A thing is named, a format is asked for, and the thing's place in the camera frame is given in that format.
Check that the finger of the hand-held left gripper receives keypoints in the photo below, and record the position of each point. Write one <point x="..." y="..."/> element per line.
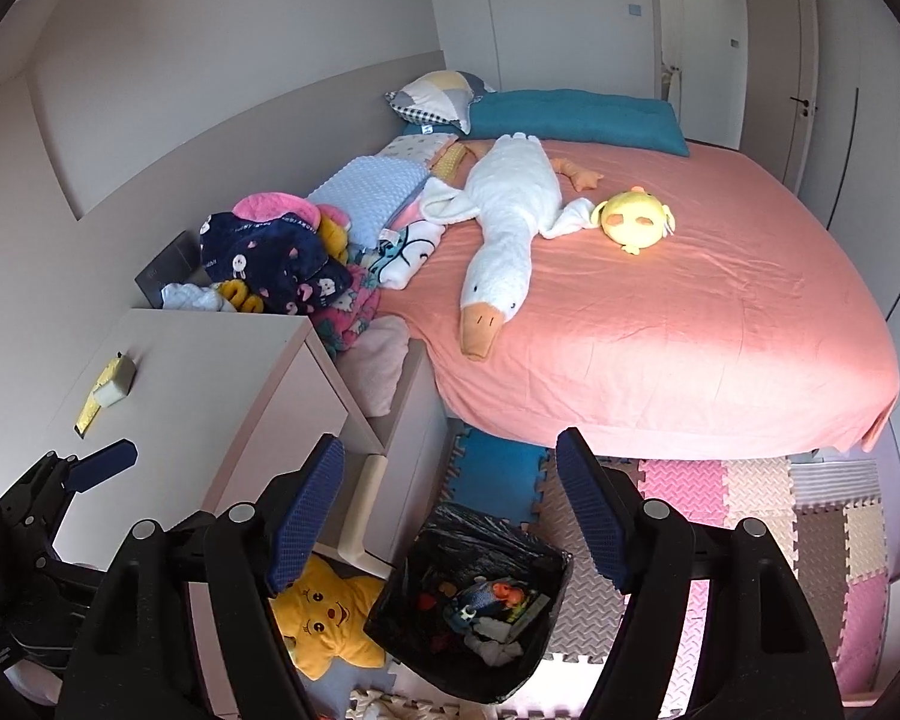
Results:
<point x="105" y="461"/>

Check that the beige nightstand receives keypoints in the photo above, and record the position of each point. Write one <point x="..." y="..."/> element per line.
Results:
<point x="217" y="360"/>

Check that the light blue dotted blanket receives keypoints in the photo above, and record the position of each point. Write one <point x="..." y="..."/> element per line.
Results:
<point x="367" y="191"/>

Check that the pale blue white cloth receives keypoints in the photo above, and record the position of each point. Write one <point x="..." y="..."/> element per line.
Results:
<point x="191" y="296"/>

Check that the yellow star plush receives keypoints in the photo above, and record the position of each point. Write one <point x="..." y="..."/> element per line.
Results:
<point x="322" y="615"/>

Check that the yellow flat toy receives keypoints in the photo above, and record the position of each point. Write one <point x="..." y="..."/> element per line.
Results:
<point x="90" y="412"/>

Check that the colourful foam floor mats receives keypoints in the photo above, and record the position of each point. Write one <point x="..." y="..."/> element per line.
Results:
<point x="757" y="487"/>

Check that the white wardrobe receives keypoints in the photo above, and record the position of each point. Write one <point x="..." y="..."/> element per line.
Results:
<point x="570" y="15"/>

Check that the pink fleece blanket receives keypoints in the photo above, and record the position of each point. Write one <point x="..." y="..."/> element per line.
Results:
<point x="270" y="206"/>

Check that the bed with pink sheet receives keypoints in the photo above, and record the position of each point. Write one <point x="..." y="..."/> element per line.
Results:
<point x="682" y="330"/>

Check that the navy printed blanket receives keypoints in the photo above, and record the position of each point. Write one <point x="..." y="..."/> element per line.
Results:
<point x="270" y="255"/>

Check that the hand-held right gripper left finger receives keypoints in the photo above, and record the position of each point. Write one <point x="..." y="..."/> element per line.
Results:
<point x="307" y="510"/>

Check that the white cartoon printed cloth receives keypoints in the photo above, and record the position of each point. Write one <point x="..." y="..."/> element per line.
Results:
<point x="409" y="255"/>

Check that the grey foam block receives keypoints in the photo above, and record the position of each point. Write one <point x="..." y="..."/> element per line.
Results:
<point x="112" y="390"/>

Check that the teal cushion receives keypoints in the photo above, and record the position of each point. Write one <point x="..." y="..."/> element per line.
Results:
<point x="577" y="116"/>

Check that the black wall socket panel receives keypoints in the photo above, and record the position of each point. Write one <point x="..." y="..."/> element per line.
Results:
<point x="165" y="270"/>

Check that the bin with black bag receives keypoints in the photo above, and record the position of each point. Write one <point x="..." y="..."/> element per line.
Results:
<point x="420" y="540"/>

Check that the white goose plush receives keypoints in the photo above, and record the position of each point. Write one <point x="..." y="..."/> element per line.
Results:
<point x="506" y="210"/>

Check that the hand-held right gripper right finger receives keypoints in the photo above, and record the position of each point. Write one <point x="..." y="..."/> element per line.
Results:
<point x="592" y="510"/>

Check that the yellow chick plush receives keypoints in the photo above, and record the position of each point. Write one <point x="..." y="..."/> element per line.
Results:
<point x="634" y="219"/>

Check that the white door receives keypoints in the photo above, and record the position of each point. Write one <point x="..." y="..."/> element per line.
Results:
<point x="776" y="30"/>

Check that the white yellow patterned quilt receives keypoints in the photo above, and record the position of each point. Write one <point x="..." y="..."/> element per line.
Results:
<point x="420" y="148"/>

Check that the patchwork pillow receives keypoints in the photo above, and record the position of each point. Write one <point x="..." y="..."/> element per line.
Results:
<point x="439" y="97"/>

